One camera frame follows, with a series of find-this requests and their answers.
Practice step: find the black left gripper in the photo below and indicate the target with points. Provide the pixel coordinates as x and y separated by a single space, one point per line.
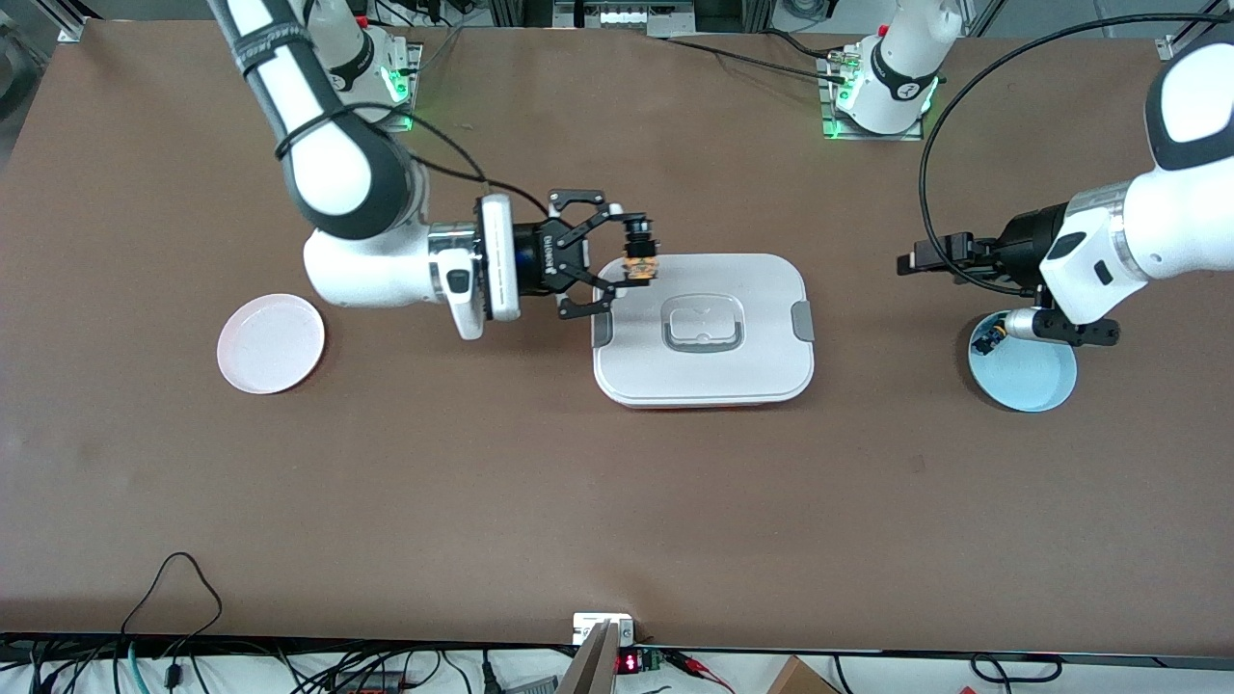
1025 238

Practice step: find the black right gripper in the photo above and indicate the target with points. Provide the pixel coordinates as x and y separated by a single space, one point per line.
536 258

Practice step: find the orange black push-button switch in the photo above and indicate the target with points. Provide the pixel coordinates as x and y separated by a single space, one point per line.
642 260

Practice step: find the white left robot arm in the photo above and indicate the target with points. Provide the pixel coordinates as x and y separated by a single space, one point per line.
1176 212

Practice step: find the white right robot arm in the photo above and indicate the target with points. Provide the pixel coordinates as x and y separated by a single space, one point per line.
328 173

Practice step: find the white lunch box grey clips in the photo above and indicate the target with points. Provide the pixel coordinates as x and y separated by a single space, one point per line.
704 376

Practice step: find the brown cardboard box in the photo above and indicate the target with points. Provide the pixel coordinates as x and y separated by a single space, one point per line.
798 677

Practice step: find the light blue round plate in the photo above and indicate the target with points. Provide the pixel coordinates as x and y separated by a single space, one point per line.
1027 381

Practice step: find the pink round plate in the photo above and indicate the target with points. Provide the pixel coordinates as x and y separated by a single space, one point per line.
270 344

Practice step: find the small white device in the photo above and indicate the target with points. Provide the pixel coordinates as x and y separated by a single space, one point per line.
590 624

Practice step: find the red digit display module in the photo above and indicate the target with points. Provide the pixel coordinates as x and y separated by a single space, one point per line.
629 662

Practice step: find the grey slanted bar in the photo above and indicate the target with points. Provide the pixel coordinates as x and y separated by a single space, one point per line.
586 670

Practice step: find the blue black push-button switch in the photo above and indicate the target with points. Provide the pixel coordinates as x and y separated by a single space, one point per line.
987 339

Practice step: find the aluminium frame white strip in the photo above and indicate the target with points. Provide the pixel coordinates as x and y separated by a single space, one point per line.
627 16

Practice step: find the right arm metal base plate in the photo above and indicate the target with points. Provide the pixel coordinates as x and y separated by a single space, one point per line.
413 58

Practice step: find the aluminium corner post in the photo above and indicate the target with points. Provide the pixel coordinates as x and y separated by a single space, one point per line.
1181 39
72 24

